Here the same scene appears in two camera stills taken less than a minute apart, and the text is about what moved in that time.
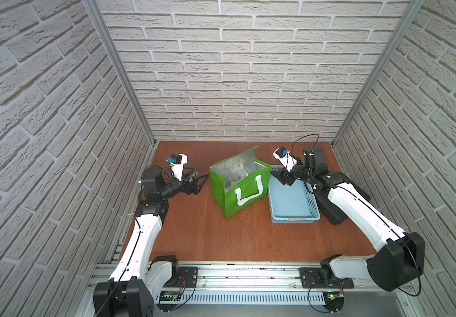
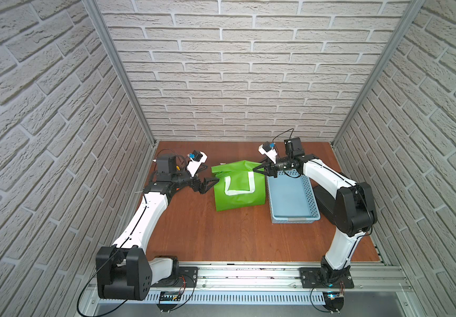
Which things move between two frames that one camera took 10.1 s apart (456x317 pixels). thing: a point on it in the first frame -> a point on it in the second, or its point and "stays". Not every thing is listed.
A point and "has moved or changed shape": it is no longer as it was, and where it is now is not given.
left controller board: x=168 y=296 stays
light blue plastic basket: x=291 y=204 stays
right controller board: x=334 y=301 stays
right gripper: x=285 y=177 -> x=271 y=171
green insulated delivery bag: x=239 y=181 has moved or changed shape
